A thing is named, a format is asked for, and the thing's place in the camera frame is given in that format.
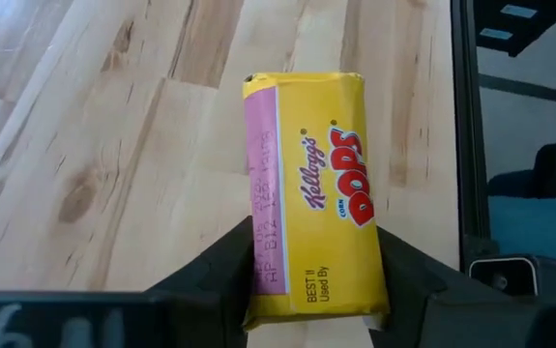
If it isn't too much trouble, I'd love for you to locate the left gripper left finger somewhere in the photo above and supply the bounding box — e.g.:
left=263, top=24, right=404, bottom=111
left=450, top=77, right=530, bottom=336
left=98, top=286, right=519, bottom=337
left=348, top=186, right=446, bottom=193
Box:
left=0, top=215, right=255, bottom=348

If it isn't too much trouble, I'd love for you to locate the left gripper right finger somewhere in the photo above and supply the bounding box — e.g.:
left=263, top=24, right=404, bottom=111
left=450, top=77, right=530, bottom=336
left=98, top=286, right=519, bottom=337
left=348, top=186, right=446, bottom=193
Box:
left=367, top=225, right=556, bottom=348

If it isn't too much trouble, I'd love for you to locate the yellow Corn Pops cereal box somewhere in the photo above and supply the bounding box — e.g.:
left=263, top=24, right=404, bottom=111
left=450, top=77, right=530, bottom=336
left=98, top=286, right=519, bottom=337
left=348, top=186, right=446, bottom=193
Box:
left=242, top=72, right=391, bottom=333

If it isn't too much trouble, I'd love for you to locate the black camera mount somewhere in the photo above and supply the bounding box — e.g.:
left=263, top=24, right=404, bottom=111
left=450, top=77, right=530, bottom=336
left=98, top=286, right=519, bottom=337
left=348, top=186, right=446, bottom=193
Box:
left=468, top=254, right=556, bottom=298

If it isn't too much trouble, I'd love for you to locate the black aluminium rig frame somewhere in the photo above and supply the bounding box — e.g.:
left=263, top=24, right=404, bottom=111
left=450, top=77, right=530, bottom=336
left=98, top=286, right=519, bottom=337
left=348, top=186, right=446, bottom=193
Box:
left=450, top=0, right=501, bottom=275

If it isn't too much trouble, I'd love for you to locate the black frame with grey pads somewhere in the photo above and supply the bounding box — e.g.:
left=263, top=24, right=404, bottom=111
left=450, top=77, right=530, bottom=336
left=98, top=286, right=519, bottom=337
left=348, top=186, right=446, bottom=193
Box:
left=473, top=0, right=556, bottom=58

